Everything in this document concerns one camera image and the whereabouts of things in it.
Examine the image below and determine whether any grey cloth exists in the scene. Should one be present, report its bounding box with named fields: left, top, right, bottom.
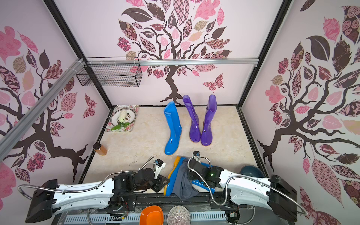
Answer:
left=173, top=158, right=199, bottom=201

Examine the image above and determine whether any purple boot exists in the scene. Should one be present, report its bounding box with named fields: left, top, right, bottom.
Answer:
left=183, top=95, right=201, bottom=143
left=201, top=95, right=217, bottom=146

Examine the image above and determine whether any blue boot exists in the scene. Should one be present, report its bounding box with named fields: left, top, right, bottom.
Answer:
left=164, top=156, right=209, bottom=197
left=164, top=101, right=182, bottom=156

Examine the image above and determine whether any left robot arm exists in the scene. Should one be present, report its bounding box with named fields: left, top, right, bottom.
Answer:
left=25, top=168, right=170, bottom=223

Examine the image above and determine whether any left flexible metal conduit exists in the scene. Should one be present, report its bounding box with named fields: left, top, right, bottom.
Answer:
left=17, top=156, right=157, bottom=200

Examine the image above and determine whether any flexible metal conduit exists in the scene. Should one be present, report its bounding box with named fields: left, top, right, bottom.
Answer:
left=17, top=156, right=157, bottom=200
left=187, top=155, right=308, bottom=217

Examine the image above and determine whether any orange plastic bowl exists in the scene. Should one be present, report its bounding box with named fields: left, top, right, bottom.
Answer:
left=140, top=205, right=164, bottom=225

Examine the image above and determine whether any blue ceramic bowl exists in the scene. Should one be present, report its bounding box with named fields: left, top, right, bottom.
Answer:
left=240, top=165, right=265, bottom=178

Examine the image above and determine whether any brown bottle black cap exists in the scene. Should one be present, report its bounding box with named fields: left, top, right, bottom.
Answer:
left=93, top=142, right=108, bottom=156

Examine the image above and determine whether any floral tray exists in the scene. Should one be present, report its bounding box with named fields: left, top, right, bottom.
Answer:
left=106, top=105, right=140, bottom=133

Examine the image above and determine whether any patterned plate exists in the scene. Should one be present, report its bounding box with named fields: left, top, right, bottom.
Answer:
left=110, top=108, right=137, bottom=126

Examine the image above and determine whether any white flower with leaves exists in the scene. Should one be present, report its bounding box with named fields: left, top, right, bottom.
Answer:
left=111, top=109, right=132, bottom=131

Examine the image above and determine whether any right flexible metal conduit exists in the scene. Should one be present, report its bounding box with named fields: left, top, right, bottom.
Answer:
left=187, top=155, right=308, bottom=217

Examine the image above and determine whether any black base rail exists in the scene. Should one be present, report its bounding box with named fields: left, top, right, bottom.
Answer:
left=103, top=192, right=239, bottom=212

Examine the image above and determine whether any white slotted cable duct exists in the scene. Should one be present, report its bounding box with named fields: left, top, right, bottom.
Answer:
left=63, top=210, right=228, bottom=225

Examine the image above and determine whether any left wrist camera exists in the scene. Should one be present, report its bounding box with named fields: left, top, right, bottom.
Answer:
left=154, top=158, right=166, bottom=179

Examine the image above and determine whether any black wire basket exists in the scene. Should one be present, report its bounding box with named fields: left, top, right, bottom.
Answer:
left=76, top=56, right=143, bottom=87

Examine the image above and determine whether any aluminium rail back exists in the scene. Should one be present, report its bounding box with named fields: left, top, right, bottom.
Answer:
left=86, top=57, right=259, bottom=66

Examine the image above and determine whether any aluminium rail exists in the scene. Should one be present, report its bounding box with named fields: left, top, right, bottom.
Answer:
left=86, top=57, right=259, bottom=66
left=1, top=58, right=85, bottom=161

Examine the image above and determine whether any aluminium rail left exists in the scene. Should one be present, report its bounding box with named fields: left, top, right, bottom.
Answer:
left=1, top=58, right=85, bottom=161

